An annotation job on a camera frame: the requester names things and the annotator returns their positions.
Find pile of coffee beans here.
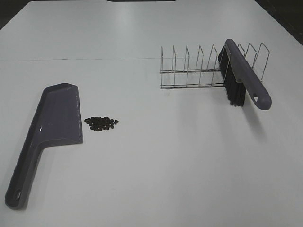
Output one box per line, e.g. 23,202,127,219
84,116,119,131

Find purple plastic dustpan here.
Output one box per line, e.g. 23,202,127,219
5,83,83,210

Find purple hand brush black bristles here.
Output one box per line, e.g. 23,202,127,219
218,39,272,110

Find metal wire dish rack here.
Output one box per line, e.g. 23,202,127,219
160,43,270,89

